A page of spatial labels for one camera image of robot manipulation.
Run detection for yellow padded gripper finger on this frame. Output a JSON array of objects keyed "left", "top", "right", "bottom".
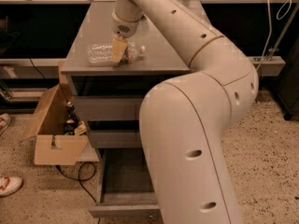
[{"left": 111, "top": 36, "right": 128, "bottom": 63}]

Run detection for clear plastic water bottle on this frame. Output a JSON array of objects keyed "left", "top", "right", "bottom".
[{"left": 87, "top": 42, "right": 145, "bottom": 65}]

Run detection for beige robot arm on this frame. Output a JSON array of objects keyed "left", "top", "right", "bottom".
[{"left": 112, "top": 0, "right": 258, "bottom": 224}]

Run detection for grey wooden drawer cabinet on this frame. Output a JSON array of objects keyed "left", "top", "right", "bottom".
[{"left": 60, "top": 0, "right": 219, "bottom": 157}]

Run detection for grey top drawer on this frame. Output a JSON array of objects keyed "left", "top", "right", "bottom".
[{"left": 73, "top": 96, "right": 142, "bottom": 121}]

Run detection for grey middle drawer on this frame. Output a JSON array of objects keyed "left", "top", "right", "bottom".
[{"left": 89, "top": 130, "right": 141, "bottom": 148}]

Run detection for grey open bottom drawer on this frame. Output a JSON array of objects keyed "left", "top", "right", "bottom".
[{"left": 89, "top": 148, "right": 160, "bottom": 218}]

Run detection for items inside cardboard box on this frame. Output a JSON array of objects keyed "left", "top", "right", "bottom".
[{"left": 64, "top": 102, "right": 87, "bottom": 135}]

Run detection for open cardboard box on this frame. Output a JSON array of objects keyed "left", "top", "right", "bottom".
[{"left": 20, "top": 60, "right": 90, "bottom": 167}]

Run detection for white red sneaker upper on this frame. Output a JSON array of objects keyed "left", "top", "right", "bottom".
[{"left": 0, "top": 113, "right": 11, "bottom": 136}]

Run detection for white red sneaker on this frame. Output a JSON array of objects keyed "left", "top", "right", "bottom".
[
  {"left": 0, "top": 113, "right": 11, "bottom": 136},
  {"left": 0, "top": 175, "right": 22, "bottom": 197}
]

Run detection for white red sneaker lower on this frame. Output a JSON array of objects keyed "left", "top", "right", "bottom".
[{"left": 0, "top": 175, "right": 22, "bottom": 197}]

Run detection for black floor cable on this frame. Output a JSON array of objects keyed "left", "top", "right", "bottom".
[{"left": 55, "top": 161, "right": 102, "bottom": 224}]

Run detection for metal shelf rail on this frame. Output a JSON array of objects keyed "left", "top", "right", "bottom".
[{"left": 0, "top": 56, "right": 286, "bottom": 79}]

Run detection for white hanging cable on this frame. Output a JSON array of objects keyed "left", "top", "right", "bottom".
[{"left": 255, "top": 0, "right": 293, "bottom": 72}]

